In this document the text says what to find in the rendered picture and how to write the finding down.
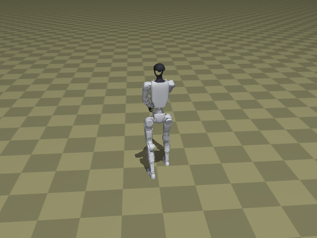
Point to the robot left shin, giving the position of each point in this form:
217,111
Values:
151,158

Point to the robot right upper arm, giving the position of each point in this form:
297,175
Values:
171,85

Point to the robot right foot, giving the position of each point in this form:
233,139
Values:
166,162

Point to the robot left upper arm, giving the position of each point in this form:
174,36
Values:
146,87

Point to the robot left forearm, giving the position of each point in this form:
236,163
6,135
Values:
148,104

